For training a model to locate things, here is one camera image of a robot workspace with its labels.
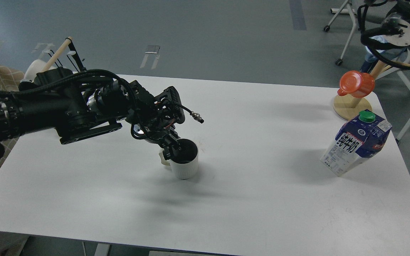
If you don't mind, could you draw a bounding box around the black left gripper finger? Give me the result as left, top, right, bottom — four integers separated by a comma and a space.
167, 130, 183, 157
157, 137, 173, 160

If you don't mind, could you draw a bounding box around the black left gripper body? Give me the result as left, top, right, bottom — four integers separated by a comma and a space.
125, 80, 185, 141

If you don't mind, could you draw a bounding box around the white ribbed mug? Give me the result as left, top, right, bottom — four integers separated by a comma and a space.
158, 138, 199, 180

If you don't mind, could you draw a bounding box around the blue milk carton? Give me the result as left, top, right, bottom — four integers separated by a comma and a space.
319, 109, 392, 177

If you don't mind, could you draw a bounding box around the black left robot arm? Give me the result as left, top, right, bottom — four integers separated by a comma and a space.
0, 68, 185, 159

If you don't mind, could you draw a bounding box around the wooden cup tree stand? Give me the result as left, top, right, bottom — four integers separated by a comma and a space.
332, 60, 399, 120

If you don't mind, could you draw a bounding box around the orange cup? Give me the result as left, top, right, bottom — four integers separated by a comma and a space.
337, 71, 375, 98

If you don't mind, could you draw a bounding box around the blue cup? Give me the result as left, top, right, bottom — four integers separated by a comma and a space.
364, 46, 406, 63

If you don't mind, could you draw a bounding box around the white rear mug on rack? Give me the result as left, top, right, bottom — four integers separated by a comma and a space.
21, 59, 54, 82

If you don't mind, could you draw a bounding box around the black wire cup rack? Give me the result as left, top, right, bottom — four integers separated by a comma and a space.
40, 36, 86, 73

